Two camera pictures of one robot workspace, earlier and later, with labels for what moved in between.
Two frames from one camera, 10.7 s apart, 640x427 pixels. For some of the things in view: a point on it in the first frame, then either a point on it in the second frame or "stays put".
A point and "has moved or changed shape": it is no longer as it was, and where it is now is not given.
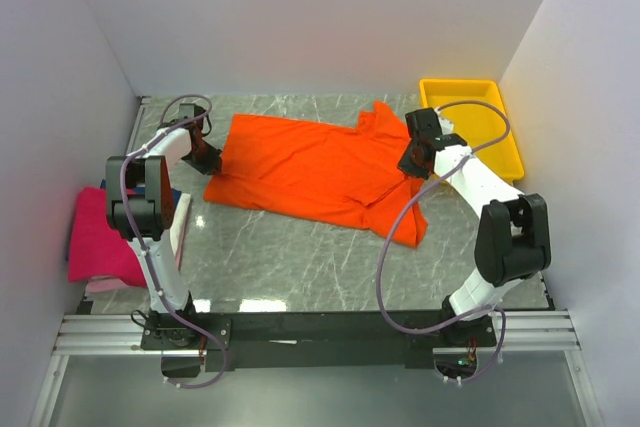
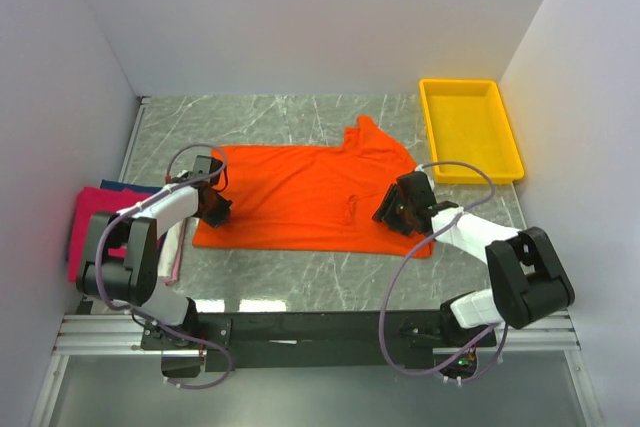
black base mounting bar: x=314 y=342 stays put
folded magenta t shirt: x=98 y=250 stays put
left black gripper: x=213 y=161 → x=221 y=216
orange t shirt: x=325 y=173 has moved or changed shape
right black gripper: x=406 y=166 → x=387 y=209
